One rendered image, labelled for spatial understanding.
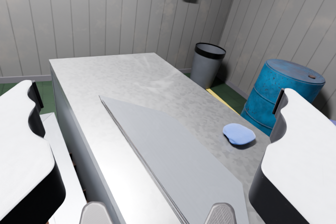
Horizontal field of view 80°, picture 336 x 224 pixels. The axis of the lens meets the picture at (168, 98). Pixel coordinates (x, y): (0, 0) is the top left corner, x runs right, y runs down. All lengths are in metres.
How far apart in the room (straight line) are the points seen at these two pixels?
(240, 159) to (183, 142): 0.19
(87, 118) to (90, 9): 2.22
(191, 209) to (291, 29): 2.82
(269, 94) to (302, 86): 0.29
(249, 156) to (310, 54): 2.35
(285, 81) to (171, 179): 1.83
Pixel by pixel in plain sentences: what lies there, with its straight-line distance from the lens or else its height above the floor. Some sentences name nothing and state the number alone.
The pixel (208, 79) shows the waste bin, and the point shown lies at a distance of 3.26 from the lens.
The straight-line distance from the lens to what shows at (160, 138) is 0.64.
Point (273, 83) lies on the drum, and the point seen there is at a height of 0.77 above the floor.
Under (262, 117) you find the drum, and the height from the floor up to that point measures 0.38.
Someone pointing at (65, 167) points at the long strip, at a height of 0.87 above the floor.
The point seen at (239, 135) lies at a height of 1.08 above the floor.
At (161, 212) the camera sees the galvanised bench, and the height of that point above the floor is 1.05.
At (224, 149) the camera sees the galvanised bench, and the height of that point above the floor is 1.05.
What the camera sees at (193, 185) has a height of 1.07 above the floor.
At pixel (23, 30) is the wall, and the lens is 2.89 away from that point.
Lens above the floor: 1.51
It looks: 32 degrees down
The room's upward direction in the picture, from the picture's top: 12 degrees clockwise
